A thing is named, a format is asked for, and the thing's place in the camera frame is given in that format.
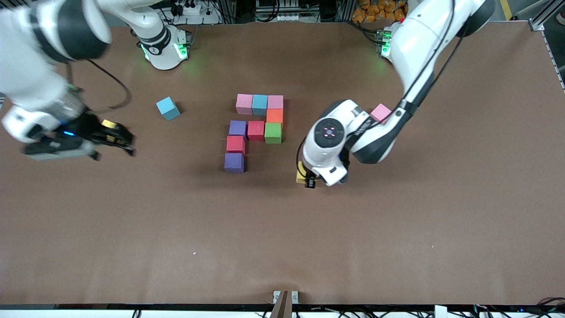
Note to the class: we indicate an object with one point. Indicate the light pink foam cube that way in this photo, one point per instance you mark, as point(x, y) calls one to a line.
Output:
point(244, 104)
point(380, 112)
point(275, 102)

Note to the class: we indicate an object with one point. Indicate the brown table cover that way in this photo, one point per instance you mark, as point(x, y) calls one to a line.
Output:
point(265, 243)

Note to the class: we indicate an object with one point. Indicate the aluminium frame post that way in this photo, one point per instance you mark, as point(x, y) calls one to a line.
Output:
point(343, 9)
point(227, 11)

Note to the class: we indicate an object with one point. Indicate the green foam cube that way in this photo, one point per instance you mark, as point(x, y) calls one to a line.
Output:
point(273, 133)

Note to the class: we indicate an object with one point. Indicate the red foam cube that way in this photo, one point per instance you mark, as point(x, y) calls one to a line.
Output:
point(256, 131)
point(235, 145)

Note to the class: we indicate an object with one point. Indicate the purple foam cube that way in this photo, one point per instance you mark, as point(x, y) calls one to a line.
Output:
point(234, 162)
point(238, 128)

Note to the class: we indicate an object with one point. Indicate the white table side rail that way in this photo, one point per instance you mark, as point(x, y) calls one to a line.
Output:
point(554, 62)

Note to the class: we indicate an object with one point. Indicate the metal bracket with brown bar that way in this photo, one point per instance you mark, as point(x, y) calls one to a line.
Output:
point(284, 304)

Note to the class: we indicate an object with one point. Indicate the light blue foam cube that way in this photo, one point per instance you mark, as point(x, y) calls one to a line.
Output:
point(168, 108)
point(260, 105)

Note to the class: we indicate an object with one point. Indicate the yellow foam cube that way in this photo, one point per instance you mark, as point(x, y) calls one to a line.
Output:
point(109, 124)
point(301, 176)

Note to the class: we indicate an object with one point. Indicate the white table edge rail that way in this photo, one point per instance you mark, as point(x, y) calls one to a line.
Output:
point(66, 314)

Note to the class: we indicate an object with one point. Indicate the aluminium frame beam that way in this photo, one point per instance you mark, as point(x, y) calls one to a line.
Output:
point(545, 15)

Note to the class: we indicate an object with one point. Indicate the white power strip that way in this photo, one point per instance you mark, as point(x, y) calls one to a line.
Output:
point(282, 17)
point(207, 18)

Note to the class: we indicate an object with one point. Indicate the pile of orange balls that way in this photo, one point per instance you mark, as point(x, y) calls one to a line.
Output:
point(375, 11)

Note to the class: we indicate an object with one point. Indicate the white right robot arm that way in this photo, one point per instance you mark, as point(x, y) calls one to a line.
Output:
point(26, 75)

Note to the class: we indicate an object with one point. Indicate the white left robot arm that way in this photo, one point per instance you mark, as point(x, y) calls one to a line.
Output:
point(415, 39)

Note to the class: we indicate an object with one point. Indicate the orange foam cube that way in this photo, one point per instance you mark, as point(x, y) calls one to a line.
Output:
point(274, 116)

